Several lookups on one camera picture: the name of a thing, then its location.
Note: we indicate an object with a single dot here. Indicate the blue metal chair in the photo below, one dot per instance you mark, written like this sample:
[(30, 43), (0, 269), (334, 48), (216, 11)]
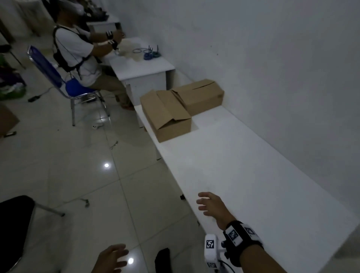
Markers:
[(76, 87)]

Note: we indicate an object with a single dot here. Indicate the black backpack harness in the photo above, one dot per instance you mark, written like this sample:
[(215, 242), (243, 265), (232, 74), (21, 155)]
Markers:
[(60, 60)]

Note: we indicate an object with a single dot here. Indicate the black right wristband white markers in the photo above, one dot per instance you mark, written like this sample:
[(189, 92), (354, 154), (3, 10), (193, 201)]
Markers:
[(242, 242)]

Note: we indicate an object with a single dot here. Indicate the person's black shoe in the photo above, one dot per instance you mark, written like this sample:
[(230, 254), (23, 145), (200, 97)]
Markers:
[(163, 261)]

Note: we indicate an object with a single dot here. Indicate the green bag pile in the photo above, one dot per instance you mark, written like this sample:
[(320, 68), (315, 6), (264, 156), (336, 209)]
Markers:
[(12, 91)]

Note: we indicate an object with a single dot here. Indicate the small white desk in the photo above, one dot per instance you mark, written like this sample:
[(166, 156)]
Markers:
[(104, 25), (140, 67)]

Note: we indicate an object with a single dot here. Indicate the striped-edge brown cardboard box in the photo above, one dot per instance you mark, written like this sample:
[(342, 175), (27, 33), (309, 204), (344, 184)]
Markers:
[(202, 95)]

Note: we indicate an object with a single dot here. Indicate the green-lined brown cardboard box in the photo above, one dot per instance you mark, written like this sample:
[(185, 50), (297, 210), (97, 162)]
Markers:
[(166, 118)]

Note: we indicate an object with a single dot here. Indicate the dark equipment pile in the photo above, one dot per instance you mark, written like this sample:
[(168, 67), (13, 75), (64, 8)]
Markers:
[(95, 14)]

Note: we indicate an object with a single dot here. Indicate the person's left hand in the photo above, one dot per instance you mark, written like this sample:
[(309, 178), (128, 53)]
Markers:
[(108, 260)]

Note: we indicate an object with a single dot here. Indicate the black chair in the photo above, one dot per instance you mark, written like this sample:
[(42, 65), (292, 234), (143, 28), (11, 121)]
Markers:
[(14, 230)]

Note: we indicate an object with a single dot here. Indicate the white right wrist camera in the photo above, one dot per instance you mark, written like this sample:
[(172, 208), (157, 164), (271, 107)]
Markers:
[(211, 247)]

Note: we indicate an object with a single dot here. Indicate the person's right hand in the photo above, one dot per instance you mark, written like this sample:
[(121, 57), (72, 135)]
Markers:
[(216, 208)]

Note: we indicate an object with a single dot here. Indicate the plain brown carton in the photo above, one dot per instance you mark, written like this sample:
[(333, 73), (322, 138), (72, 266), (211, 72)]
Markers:
[(7, 121)]

